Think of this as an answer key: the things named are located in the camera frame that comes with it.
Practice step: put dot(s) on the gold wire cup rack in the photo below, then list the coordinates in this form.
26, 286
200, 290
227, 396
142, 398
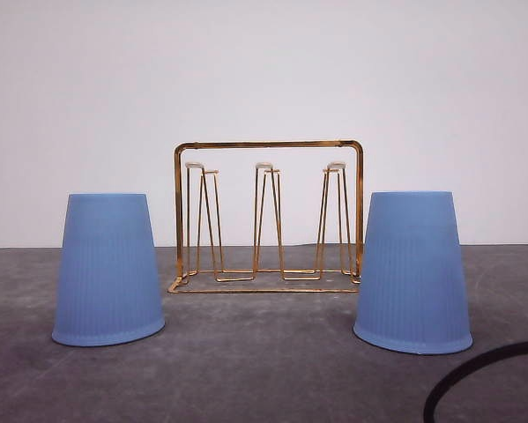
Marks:
269, 216

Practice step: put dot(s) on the black cable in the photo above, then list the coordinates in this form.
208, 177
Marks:
466, 368

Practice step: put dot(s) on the blue cup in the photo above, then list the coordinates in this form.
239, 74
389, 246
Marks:
412, 295
108, 286

